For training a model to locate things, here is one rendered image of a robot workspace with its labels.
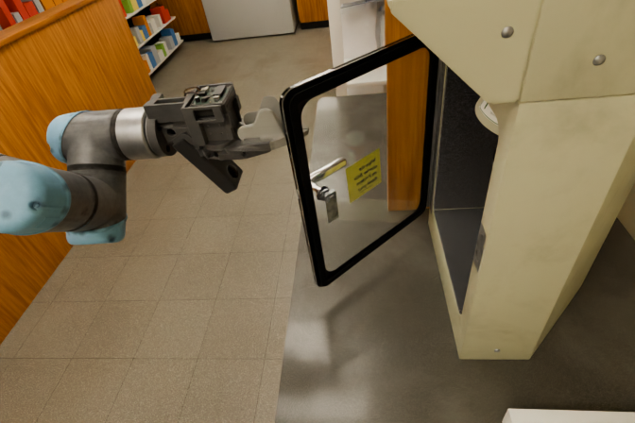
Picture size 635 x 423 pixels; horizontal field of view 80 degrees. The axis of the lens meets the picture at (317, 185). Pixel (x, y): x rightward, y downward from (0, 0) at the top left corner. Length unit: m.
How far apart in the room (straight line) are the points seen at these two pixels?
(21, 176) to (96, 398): 1.66
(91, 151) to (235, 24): 5.06
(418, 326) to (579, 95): 0.49
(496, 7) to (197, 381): 1.76
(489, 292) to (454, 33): 0.36
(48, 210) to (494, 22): 0.45
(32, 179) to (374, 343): 0.56
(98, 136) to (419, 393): 0.61
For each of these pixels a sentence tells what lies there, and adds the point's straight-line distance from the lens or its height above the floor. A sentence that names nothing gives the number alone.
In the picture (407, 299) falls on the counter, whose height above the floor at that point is 0.94.
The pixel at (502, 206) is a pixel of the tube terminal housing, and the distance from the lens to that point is 0.47.
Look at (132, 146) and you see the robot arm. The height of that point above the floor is 1.33.
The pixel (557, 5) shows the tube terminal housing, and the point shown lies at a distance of 0.37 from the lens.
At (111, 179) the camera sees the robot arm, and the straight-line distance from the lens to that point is 0.61.
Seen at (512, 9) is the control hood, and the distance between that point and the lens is 0.36.
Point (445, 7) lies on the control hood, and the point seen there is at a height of 1.50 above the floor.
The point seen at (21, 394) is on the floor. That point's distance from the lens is 2.29.
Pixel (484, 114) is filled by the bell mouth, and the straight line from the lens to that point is 0.54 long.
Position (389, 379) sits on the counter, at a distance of 0.71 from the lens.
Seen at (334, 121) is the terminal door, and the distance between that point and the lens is 0.55.
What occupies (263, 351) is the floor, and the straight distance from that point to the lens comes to 1.85.
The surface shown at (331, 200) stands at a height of 1.20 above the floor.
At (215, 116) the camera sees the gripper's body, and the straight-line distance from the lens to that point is 0.51.
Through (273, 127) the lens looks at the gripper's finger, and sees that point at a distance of 0.52.
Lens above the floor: 1.59
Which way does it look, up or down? 39 degrees down
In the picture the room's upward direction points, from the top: 9 degrees counter-clockwise
